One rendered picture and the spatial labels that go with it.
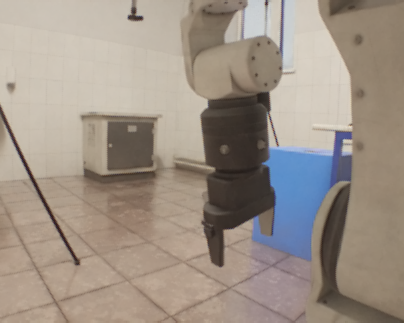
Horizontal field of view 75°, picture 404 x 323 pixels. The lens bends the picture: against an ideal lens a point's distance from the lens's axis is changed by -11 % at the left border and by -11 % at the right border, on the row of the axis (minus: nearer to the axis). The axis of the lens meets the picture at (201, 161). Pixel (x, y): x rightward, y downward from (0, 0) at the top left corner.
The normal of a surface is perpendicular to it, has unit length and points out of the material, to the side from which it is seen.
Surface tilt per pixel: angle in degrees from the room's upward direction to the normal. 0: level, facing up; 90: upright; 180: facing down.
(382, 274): 94
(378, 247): 86
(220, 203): 101
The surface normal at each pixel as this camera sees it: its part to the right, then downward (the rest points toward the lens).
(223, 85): -0.77, 0.24
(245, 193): 0.62, 0.13
